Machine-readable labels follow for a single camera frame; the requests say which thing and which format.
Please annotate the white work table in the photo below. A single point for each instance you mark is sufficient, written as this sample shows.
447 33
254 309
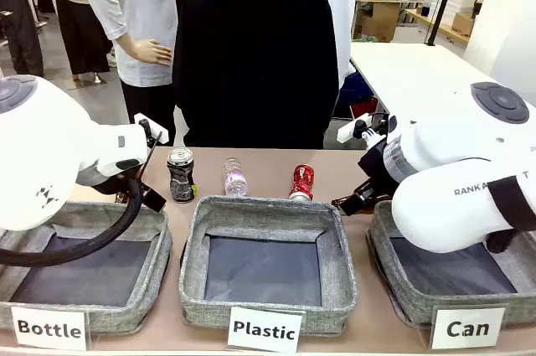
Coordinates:
410 75

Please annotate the blue crate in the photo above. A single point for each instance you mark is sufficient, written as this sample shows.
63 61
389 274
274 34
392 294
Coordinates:
356 88

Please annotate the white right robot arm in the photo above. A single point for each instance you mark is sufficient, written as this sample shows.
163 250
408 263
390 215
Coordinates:
452 151

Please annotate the crushed black drink can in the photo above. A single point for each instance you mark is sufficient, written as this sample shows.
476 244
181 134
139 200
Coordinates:
181 176

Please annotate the large cardboard box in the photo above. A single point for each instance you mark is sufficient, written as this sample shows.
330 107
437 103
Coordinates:
383 23

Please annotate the grey fabric basket Bottle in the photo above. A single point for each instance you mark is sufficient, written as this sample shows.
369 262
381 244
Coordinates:
155 243

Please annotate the figure in black trousers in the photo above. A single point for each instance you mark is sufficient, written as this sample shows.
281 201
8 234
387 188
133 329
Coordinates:
21 25

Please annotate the crushed red drink can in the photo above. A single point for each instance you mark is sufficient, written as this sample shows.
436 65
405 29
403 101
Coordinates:
302 182

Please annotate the white foam box stack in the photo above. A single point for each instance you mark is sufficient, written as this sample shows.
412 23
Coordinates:
460 6

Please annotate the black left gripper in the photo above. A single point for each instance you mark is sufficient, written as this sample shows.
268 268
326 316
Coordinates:
121 186

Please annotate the white Bottle label card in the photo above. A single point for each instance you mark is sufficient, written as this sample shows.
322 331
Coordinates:
48 328

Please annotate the grey fabric basket Can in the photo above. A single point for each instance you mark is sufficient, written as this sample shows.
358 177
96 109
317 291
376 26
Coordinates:
385 255

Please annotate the white Can label card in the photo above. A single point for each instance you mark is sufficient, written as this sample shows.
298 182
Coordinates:
468 328

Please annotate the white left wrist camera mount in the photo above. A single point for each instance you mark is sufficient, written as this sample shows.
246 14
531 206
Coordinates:
157 130

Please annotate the person in black sweater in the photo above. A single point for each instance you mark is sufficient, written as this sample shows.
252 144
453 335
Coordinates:
255 58

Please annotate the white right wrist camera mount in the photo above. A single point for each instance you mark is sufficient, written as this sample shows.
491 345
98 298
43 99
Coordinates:
349 130

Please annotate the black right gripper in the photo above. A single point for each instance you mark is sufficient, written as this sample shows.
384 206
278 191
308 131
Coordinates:
377 167

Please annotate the mannequin in white shirt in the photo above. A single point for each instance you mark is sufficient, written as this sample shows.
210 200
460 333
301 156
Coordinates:
142 0

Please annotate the beige mannequin hand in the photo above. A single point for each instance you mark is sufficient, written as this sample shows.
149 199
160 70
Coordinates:
151 52

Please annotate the wooden bench board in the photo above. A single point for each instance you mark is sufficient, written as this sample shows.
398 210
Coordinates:
435 23

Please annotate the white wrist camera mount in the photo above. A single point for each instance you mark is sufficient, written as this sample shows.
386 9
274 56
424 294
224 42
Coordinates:
157 130
349 130

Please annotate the white Plastic label card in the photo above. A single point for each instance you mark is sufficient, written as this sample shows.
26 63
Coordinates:
264 329

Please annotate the crushed clear plastic bottle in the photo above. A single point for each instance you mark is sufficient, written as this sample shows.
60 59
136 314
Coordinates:
235 180

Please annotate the small cardboard box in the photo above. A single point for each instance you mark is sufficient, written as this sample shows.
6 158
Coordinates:
462 24

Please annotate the mannequin in dark skirt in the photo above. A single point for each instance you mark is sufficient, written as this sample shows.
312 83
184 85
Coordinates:
79 29

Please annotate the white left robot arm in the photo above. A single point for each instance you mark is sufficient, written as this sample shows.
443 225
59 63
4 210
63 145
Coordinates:
50 142

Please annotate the mannequin in white garment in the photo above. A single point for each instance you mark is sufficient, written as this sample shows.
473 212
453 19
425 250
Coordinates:
341 17

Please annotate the grey fabric basket Plastic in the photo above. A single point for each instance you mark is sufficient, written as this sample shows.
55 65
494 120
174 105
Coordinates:
268 213

